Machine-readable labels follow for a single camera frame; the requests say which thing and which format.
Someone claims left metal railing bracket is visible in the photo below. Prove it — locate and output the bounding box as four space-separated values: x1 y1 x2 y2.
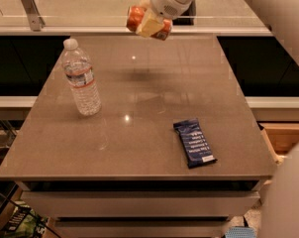
20 0 46 32

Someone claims clear plastic water bottle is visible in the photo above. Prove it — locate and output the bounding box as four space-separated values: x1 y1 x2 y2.
61 38 101 116

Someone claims green snack bag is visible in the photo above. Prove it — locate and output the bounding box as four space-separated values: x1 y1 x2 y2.
2 205 48 238

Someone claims blue snack bar wrapper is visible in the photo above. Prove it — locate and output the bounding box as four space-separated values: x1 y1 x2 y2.
173 118 217 169

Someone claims orange soda can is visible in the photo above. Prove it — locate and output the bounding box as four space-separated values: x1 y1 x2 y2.
126 5 172 41

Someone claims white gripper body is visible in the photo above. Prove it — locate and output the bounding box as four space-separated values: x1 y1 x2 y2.
149 0 194 20

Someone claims grey drawer cabinet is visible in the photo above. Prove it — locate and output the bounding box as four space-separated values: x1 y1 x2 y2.
0 34 275 238

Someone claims blue perforated basket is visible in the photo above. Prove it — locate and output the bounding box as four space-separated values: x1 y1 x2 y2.
225 227 256 238

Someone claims cardboard box with items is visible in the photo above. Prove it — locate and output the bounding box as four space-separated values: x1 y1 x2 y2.
258 122 299 165

